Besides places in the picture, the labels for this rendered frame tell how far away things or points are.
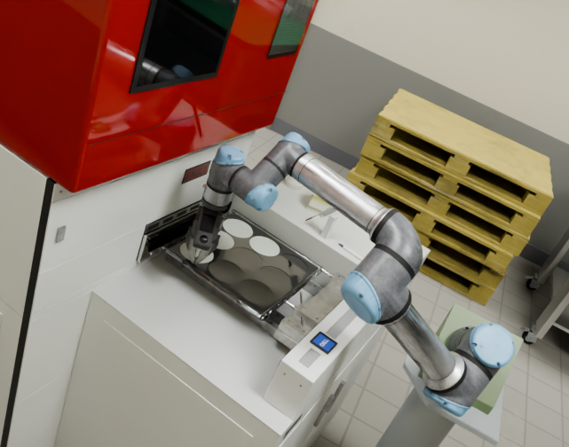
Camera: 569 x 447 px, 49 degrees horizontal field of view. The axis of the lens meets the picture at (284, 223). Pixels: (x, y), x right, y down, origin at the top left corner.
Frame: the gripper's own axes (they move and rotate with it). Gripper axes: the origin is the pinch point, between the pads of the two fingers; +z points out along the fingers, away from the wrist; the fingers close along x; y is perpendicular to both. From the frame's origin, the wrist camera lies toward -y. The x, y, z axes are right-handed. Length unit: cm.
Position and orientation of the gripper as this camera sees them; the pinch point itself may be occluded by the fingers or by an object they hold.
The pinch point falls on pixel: (194, 261)
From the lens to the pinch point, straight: 178.2
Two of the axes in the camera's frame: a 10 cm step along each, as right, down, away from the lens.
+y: 0.3, -5.2, 8.5
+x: -9.4, -3.0, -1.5
